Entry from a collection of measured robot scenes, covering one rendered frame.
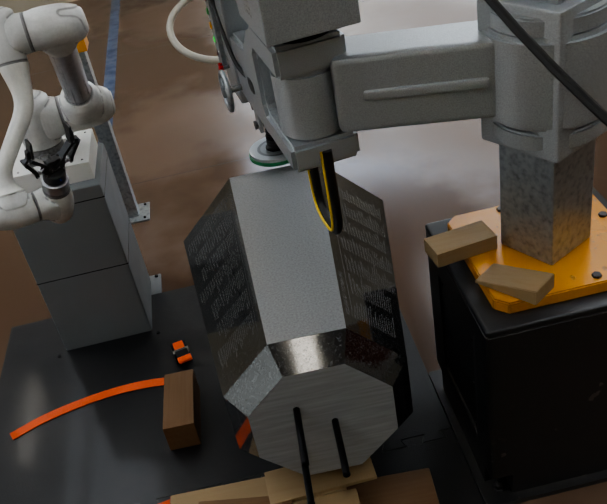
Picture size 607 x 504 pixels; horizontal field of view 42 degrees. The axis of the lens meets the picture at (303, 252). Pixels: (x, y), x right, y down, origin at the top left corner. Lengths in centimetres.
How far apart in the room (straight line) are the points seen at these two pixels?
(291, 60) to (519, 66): 58
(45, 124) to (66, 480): 138
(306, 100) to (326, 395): 81
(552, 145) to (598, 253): 46
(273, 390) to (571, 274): 92
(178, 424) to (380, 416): 98
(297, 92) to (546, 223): 80
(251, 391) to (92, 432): 122
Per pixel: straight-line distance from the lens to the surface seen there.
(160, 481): 305
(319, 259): 246
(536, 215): 236
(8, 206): 277
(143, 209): 466
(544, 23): 205
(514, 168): 233
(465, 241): 245
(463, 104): 217
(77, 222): 338
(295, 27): 200
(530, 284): 229
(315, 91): 215
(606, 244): 253
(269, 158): 296
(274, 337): 220
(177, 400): 313
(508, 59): 209
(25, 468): 333
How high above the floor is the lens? 224
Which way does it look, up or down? 34 degrees down
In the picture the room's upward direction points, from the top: 11 degrees counter-clockwise
